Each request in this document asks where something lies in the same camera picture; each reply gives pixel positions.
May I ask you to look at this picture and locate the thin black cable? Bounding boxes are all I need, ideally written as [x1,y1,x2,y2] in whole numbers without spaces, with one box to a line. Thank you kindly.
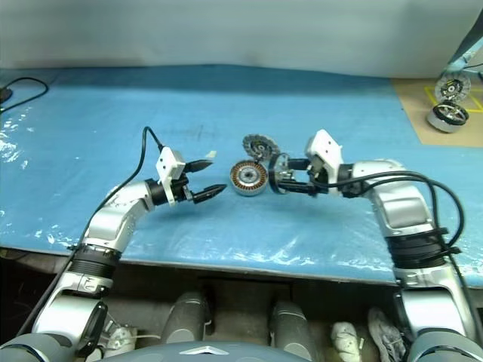
[0,77,50,114]

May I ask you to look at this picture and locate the blue plastic table sheet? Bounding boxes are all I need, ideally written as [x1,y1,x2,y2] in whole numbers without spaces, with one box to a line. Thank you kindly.
[0,63,483,288]

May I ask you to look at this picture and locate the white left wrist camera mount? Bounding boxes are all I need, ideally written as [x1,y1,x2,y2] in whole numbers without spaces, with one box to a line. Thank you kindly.
[156,147,186,207]

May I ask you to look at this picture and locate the assembled silver motor spoked cover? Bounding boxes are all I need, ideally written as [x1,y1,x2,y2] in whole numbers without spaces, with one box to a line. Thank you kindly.
[426,101,471,134]

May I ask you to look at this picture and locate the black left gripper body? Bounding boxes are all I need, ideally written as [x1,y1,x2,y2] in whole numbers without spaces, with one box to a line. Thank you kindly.
[173,172,195,203]

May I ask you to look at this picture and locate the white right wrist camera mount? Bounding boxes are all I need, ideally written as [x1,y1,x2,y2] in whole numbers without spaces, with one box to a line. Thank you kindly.
[304,129,344,197]

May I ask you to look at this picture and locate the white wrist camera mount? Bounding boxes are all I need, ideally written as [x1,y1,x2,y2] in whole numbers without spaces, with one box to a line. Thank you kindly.
[156,147,186,207]
[304,129,344,197]

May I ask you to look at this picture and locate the black spoked motor cover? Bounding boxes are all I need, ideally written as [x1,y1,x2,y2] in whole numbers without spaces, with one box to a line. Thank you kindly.
[268,152,294,195]

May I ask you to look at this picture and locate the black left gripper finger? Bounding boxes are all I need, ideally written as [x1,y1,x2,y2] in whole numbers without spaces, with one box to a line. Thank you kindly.
[184,158,214,175]
[192,183,228,205]

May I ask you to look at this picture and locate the brown cardboard sheet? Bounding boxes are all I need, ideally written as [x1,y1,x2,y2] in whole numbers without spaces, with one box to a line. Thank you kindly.
[392,77,483,146]

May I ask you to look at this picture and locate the grey shoe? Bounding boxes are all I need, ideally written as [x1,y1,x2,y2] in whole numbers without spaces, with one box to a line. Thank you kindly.
[368,307,411,360]

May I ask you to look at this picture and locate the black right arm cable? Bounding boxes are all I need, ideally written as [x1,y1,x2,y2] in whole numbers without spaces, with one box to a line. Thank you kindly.
[312,171,469,302]

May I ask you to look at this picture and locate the silver toothed rotor disc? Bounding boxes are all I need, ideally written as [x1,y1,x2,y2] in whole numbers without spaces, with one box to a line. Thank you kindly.
[434,75,471,103]
[242,133,273,161]

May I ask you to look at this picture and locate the light blue stand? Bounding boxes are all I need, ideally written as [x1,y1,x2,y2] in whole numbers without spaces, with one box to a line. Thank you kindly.
[445,0,483,78]

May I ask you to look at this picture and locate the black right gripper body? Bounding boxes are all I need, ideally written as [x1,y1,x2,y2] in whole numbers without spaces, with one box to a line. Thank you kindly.
[307,156,331,195]

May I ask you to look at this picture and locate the silver motor housing copper windings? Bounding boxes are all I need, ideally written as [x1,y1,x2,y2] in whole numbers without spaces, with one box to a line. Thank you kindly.
[229,160,269,198]

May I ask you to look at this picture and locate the dark grey rounded shape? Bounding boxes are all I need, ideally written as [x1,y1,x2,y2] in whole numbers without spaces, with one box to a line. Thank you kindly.
[268,299,318,361]
[162,292,211,344]

